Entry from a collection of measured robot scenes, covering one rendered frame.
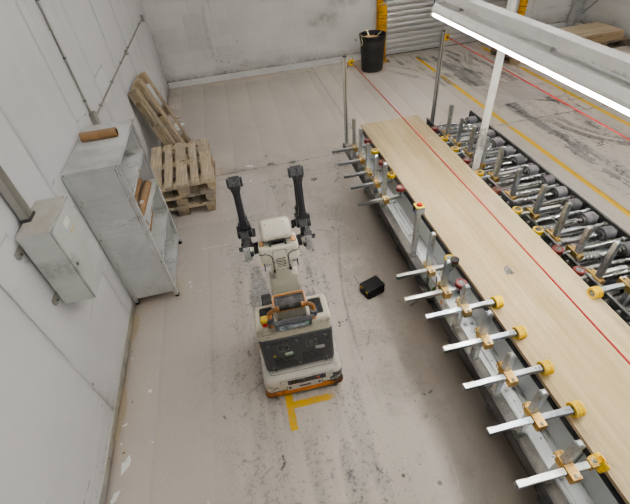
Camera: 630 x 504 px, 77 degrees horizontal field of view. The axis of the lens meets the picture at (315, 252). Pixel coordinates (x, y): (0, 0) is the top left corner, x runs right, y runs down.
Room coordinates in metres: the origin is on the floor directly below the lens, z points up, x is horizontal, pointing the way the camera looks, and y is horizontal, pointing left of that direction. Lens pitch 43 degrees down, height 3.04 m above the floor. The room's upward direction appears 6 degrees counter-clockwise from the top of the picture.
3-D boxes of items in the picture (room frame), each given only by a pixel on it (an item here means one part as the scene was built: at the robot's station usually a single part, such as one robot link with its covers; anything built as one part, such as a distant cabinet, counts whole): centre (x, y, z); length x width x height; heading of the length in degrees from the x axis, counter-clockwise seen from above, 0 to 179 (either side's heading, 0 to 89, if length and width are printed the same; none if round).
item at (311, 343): (1.86, 0.22, 0.59); 0.55 x 0.34 x 0.83; 98
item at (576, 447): (0.64, -1.07, 0.92); 0.04 x 0.04 x 0.48; 8
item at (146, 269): (3.28, 1.74, 0.78); 0.90 x 0.45 x 1.55; 8
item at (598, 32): (8.95, -5.69, 0.23); 2.41 x 0.77 x 0.17; 100
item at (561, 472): (0.59, -0.99, 0.95); 0.36 x 0.03 x 0.03; 98
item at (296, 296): (1.84, 0.22, 0.87); 0.23 x 0.15 x 0.11; 98
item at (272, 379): (1.95, 0.23, 0.16); 0.67 x 0.64 x 0.25; 8
